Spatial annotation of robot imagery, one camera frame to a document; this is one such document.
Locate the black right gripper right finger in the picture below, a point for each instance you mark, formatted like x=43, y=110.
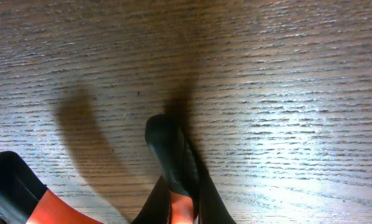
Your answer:
x=212, y=210

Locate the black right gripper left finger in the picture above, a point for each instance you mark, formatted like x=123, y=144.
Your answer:
x=156, y=209

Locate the orange black needle nose pliers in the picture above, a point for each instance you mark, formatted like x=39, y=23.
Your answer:
x=25, y=199

